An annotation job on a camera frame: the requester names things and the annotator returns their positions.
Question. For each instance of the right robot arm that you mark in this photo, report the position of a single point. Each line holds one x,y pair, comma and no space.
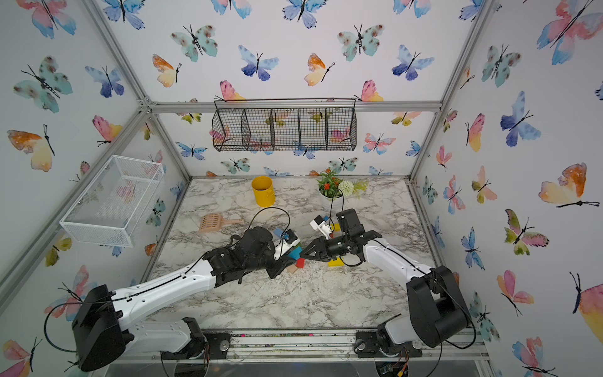
437,310

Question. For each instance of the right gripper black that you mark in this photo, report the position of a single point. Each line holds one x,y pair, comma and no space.
308,249

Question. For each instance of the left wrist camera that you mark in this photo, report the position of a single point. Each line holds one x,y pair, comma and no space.
289,241

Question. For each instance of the pink plastic scoop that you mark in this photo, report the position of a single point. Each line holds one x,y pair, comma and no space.
214,222

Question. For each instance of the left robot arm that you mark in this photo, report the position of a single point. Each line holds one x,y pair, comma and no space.
111,323

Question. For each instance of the yellow cup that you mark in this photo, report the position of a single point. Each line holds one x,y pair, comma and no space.
263,191

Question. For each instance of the white mesh wall basket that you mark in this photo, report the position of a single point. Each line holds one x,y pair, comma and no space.
109,209

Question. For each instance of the yellow block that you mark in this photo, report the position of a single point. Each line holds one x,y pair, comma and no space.
336,263

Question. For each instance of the teal block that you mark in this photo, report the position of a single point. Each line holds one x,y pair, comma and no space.
295,254

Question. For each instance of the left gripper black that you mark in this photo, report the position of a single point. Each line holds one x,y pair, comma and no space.
283,265

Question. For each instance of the potted flower plant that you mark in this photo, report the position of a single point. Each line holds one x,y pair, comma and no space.
332,187

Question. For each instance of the aluminium front rail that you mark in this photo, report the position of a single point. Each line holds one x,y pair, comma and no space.
301,346

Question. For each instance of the black wire wall basket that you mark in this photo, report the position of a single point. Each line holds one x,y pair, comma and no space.
285,125

